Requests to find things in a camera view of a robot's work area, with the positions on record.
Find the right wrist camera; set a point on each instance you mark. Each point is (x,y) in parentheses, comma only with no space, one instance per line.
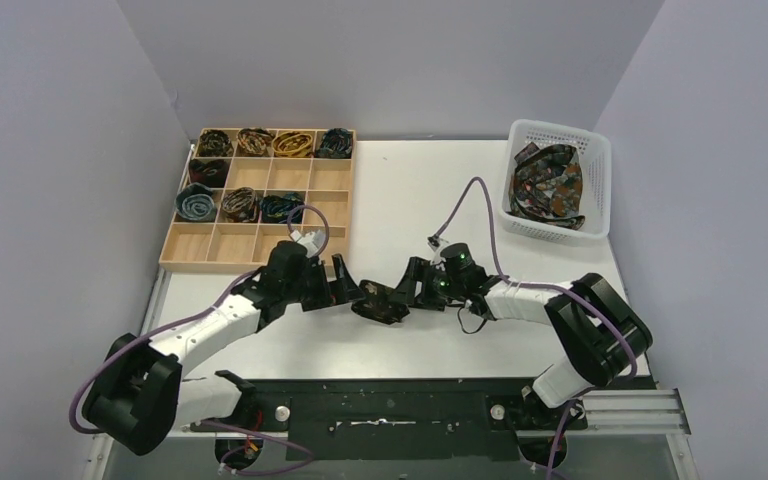
(436,243)

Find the dark blue rolled tie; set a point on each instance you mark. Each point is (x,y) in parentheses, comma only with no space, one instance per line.
(336,143)

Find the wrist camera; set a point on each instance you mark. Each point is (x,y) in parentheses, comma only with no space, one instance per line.
(313,240)
(436,243)

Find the light blue rolled tie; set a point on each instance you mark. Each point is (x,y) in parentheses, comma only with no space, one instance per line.
(195,203)

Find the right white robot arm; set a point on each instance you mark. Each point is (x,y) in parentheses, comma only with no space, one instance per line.
(600,334)

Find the wooden compartment tray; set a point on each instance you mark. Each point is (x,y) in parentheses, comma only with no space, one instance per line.
(224,247)

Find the dark rolled tie top-left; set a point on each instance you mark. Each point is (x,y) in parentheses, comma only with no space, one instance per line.
(214,143)

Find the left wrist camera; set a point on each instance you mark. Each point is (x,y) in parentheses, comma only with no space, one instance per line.
(313,240)

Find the brown patterned rolled tie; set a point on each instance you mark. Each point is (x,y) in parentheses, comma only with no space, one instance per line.
(241,205)

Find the pile of patterned ties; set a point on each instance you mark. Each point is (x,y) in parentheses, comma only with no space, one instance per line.
(546,186)

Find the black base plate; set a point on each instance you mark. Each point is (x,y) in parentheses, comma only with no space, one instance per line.
(403,419)

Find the teal dark rolled tie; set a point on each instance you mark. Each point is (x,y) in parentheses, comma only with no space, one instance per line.
(277,208)

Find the yellow rolled tie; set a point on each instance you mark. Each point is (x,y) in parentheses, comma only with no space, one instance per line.
(293,144)

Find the black gold floral tie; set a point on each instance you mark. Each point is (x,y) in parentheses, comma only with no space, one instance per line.
(376,305)

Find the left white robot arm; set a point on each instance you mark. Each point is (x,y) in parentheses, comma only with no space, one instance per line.
(144,389)

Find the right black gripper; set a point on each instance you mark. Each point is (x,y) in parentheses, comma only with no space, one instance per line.
(419,269)

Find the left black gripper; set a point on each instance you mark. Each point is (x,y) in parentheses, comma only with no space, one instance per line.
(326,285)

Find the maroon rolled tie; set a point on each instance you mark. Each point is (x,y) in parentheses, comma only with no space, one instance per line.
(210,173)

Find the white plastic basket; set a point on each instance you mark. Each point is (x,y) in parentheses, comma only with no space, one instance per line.
(595,160)

